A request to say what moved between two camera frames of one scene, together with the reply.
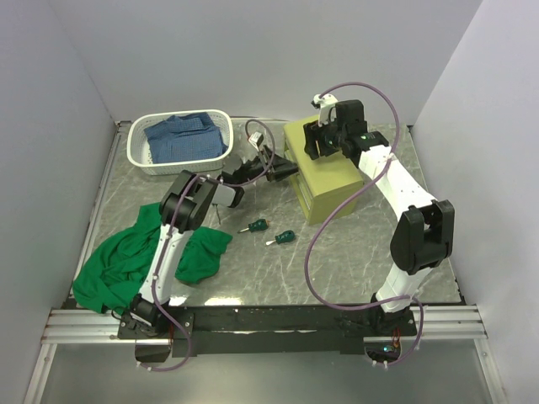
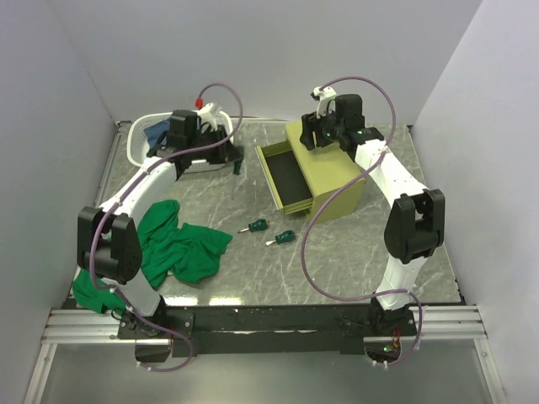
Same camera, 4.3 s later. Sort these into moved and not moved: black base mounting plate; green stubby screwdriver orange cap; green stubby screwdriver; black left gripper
Moved: black left gripper
Not moved: black base mounting plate; green stubby screwdriver orange cap; green stubby screwdriver
